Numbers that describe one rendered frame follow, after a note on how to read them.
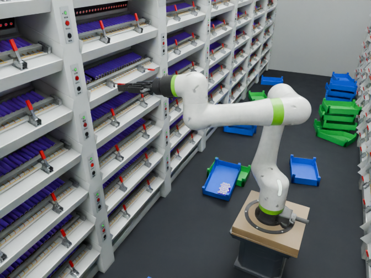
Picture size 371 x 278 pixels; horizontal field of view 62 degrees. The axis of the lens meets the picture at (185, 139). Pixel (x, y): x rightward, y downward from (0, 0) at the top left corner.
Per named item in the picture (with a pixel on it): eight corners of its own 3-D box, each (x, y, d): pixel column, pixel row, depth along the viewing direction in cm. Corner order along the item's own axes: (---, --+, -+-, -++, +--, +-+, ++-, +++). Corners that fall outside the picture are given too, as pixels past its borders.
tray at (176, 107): (201, 97, 255) (207, 83, 247) (167, 127, 207) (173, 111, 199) (180, 86, 259) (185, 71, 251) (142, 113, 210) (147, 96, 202)
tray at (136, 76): (157, 72, 180) (162, 58, 174) (88, 111, 132) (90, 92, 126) (129, 57, 183) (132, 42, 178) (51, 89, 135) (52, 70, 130)
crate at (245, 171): (250, 173, 250) (251, 165, 247) (243, 187, 234) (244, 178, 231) (215, 164, 262) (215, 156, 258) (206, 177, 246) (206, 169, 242)
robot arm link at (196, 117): (263, 97, 135) (273, 99, 124) (263, 123, 137) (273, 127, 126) (180, 102, 131) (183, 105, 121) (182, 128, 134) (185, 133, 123)
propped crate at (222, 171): (228, 201, 220) (228, 194, 215) (202, 193, 228) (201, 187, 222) (241, 169, 238) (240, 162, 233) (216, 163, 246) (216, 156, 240)
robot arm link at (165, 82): (178, 70, 130) (168, 76, 123) (183, 96, 135) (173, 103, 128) (166, 70, 133) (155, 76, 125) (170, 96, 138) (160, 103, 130)
